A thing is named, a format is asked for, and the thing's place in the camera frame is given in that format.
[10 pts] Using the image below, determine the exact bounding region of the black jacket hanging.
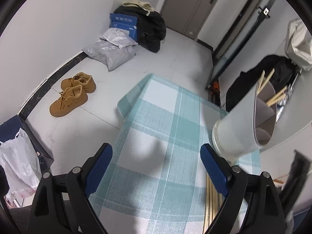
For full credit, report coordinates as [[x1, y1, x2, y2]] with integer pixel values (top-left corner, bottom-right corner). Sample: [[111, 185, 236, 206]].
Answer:
[[225, 54, 299, 113]]

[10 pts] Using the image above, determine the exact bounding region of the grey plastic parcel bag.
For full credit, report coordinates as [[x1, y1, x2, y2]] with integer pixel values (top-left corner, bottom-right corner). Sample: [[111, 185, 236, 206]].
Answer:
[[82, 27, 139, 72]]

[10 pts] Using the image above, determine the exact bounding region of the white shoulder bag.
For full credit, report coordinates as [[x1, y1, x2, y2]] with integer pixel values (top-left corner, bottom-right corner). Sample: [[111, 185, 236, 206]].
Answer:
[[285, 19, 311, 71]]

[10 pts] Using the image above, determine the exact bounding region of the white plastic bag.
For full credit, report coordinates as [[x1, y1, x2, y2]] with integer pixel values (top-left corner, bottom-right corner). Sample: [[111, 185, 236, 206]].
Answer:
[[1, 129, 41, 205]]

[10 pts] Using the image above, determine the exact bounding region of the grey door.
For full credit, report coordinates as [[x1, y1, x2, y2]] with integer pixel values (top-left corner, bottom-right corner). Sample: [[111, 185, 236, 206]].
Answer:
[[161, 0, 217, 40]]

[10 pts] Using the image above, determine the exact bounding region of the beige garment on pile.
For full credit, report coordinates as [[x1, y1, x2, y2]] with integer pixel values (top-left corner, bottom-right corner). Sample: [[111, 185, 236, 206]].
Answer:
[[122, 0, 155, 16]]

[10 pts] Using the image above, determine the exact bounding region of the orange black tool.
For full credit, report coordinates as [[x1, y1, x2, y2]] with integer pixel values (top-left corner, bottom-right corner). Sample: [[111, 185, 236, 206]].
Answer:
[[209, 81, 221, 107]]

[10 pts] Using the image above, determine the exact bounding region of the white utensil holder cup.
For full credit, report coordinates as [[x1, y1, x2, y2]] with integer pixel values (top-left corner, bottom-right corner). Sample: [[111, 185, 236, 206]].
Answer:
[[212, 82, 277, 163]]

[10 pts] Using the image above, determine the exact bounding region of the black clothes pile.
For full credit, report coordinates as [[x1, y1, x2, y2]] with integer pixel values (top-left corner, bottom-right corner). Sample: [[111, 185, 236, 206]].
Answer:
[[114, 5, 167, 53]]

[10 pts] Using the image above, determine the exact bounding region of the blue cardboard box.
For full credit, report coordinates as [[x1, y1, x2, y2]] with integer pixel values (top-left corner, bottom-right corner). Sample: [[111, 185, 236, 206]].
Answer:
[[110, 13, 138, 41]]

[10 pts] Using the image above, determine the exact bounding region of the teal plaid placemat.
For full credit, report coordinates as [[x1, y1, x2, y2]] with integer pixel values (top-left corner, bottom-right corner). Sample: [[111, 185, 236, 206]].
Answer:
[[87, 73, 261, 234]]

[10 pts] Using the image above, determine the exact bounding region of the silver folded umbrella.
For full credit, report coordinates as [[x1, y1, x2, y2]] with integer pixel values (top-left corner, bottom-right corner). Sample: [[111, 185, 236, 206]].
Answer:
[[276, 82, 295, 122]]

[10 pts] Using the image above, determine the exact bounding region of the tan suede shoe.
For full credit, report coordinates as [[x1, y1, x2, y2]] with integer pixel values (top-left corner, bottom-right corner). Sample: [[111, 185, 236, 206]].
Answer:
[[49, 85, 88, 117], [60, 72, 96, 94]]

